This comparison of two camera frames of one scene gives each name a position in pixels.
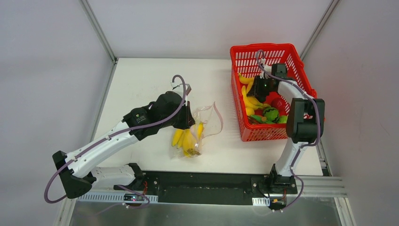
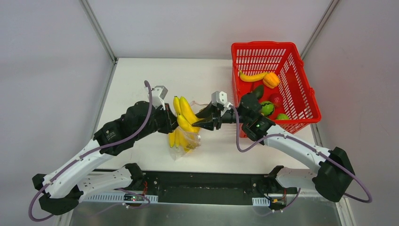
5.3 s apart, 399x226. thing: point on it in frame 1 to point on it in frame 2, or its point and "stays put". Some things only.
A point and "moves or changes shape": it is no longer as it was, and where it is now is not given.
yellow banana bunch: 251,103 moves or changes shape
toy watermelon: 272,114 to 267,107
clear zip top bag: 187,142 moves or changes shape
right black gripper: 258,90 to 218,117
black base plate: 214,187 stays put
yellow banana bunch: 195,151 to 191,140
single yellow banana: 245,80 stays put
